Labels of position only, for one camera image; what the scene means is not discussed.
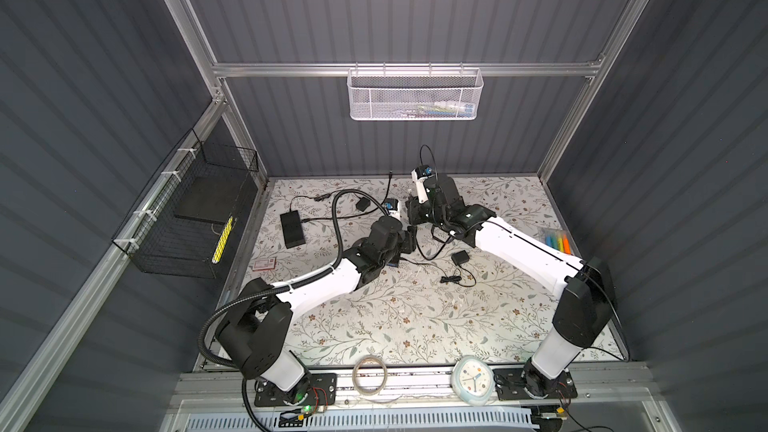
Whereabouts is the small black power adapter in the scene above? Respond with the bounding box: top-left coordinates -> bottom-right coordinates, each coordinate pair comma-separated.
451,250 -> 470,268

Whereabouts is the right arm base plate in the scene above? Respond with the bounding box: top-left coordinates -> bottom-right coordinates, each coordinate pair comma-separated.
493,365 -> 578,401

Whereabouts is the white round clock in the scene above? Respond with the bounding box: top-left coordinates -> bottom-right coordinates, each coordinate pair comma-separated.
450,355 -> 495,406

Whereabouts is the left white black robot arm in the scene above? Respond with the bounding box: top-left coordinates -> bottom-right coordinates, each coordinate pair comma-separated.
197,189 -> 416,404

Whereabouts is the highlighter marker pack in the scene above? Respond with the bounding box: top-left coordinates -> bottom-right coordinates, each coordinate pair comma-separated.
541,228 -> 573,255

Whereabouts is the black power adapter left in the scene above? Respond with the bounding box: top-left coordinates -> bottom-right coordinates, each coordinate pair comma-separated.
356,197 -> 371,212

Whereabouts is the black wire basket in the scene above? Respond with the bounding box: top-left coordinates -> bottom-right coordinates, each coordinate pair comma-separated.
112,131 -> 260,279

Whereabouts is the yellow black striped item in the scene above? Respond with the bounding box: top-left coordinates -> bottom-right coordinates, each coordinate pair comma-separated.
211,216 -> 236,264

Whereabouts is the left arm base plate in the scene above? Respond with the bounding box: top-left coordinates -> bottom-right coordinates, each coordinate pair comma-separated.
252,373 -> 338,407

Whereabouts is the white wire mesh basket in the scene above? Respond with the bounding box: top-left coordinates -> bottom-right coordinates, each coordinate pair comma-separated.
346,66 -> 484,121

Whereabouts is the small red white card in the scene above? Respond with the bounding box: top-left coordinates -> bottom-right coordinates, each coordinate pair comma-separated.
251,257 -> 277,272

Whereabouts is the clear tape roll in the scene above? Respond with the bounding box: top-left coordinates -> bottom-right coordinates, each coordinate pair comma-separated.
351,355 -> 389,397

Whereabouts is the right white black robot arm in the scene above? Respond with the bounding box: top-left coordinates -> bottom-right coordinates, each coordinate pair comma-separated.
406,165 -> 615,398

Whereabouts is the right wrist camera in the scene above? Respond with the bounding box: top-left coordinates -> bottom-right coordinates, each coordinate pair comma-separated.
411,165 -> 435,204

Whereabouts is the floral table mat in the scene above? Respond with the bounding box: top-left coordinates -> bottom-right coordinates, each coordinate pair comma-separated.
245,177 -> 556,366

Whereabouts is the black flat box in basket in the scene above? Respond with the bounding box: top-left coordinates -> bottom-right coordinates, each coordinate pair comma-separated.
174,177 -> 241,225

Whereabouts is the long black ethernet cable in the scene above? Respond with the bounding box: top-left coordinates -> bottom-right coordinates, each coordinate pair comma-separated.
302,171 -> 395,223

